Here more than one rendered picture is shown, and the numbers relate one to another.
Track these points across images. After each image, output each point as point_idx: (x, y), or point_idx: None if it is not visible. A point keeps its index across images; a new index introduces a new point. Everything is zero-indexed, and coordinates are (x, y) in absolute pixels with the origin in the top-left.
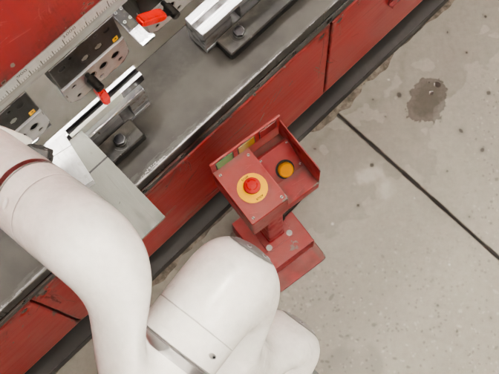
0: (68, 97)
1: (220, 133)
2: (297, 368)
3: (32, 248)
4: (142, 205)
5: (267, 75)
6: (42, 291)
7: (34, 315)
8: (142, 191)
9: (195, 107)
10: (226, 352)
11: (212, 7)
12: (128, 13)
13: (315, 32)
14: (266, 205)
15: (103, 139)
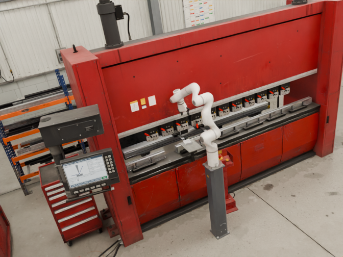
0: (192, 124)
1: None
2: (216, 129)
3: (189, 86)
4: (199, 146)
5: (226, 145)
6: (177, 167)
7: (173, 175)
8: (199, 155)
9: None
10: (205, 98)
11: None
12: (203, 128)
13: (236, 141)
14: (221, 160)
15: None
